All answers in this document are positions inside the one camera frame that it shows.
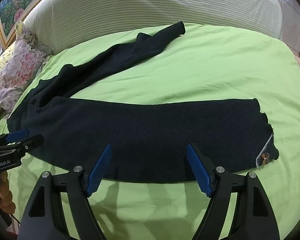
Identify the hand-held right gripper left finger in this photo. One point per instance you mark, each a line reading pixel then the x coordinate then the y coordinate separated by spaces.
pixel 100 170

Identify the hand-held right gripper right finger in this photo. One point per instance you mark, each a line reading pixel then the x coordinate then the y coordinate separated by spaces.
pixel 198 170

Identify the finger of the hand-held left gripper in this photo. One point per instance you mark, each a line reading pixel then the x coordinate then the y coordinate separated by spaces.
pixel 18 134
pixel 27 142

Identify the black sock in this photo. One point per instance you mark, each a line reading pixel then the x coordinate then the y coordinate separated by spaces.
pixel 152 135

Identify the person's left hand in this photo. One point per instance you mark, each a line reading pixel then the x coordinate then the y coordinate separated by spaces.
pixel 5 200

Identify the floral quilt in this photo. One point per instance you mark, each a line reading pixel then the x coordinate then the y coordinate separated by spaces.
pixel 20 62

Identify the green bed sheet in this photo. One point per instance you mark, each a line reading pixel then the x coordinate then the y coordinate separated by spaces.
pixel 190 75

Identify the gold framed flower painting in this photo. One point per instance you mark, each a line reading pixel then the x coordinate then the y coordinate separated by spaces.
pixel 15 7

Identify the striped white pillow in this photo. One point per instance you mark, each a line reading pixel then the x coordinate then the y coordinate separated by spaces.
pixel 140 2

